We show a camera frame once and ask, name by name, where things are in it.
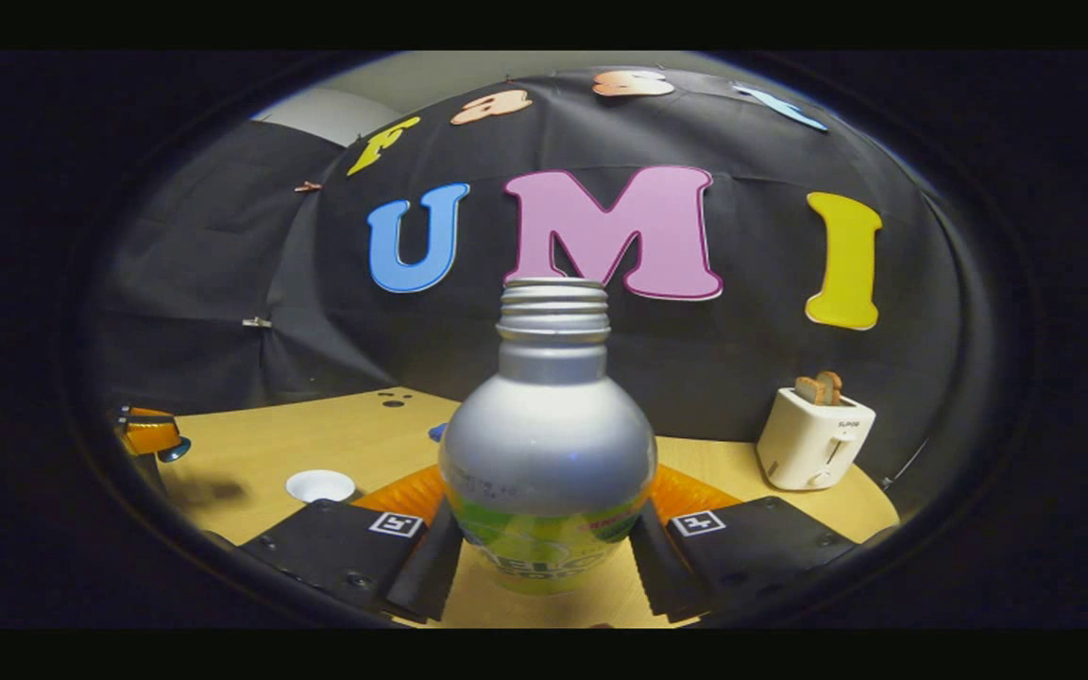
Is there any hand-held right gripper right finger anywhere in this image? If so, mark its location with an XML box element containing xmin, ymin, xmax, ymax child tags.
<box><xmin>629</xmin><ymin>463</ymin><xmax>859</xmax><ymax>624</ymax></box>

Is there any white toaster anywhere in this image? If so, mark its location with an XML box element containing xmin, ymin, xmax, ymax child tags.
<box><xmin>756</xmin><ymin>386</ymin><xmax>877</xmax><ymax>492</ymax></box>

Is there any black backdrop cloth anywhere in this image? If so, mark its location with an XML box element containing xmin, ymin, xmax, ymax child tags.
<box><xmin>91</xmin><ymin>66</ymin><xmax>965</xmax><ymax>487</ymax></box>

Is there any silver green water bottle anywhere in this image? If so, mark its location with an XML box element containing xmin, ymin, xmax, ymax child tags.
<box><xmin>438</xmin><ymin>278</ymin><xmax>658</xmax><ymax>596</ymax></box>

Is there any white power cable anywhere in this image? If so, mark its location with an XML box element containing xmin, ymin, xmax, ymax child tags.
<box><xmin>884</xmin><ymin>437</ymin><xmax>930</xmax><ymax>487</ymax></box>

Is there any toast slice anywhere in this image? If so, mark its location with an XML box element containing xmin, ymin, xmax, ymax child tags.
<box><xmin>794</xmin><ymin>370</ymin><xmax>844</xmax><ymax>407</ymax></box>

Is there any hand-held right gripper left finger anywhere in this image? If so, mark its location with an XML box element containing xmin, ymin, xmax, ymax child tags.
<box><xmin>240</xmin><ymin>463</ymin><xmax>465</xmax><ymax>624</ymax></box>

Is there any teal teacup with white inside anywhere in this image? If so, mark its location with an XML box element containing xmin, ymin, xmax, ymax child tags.
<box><xmin>284</xmin><ymin>469</ymin><xmax>357</xmax><ymax>504</ymax></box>

